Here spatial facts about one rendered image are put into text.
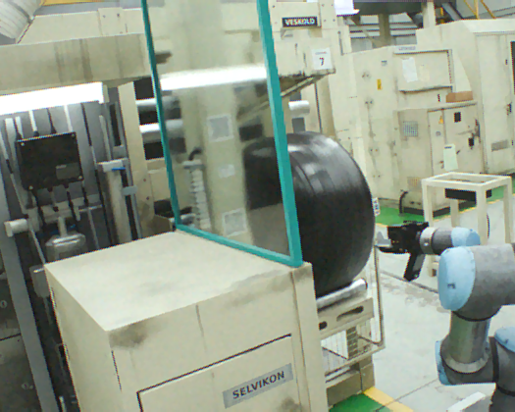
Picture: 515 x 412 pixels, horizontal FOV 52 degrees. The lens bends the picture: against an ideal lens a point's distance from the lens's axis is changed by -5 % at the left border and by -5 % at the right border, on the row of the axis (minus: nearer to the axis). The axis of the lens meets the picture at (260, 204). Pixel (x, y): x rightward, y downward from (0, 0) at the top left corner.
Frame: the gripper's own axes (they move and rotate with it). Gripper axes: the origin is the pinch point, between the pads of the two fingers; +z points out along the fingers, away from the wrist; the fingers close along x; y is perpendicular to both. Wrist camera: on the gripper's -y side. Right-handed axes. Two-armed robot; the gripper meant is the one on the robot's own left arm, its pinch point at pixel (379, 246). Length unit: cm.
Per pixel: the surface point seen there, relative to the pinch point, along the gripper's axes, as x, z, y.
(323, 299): 7.7, 22.8, -16.7
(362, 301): -6.9, 21.0, -22.0
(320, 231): 13.9, 8.7, 7.9
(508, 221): -238, 122, -49
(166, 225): 38, 69, 15
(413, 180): -362, 333, -28
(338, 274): 5.5, 14.8, -8.0
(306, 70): -22, 47, 62
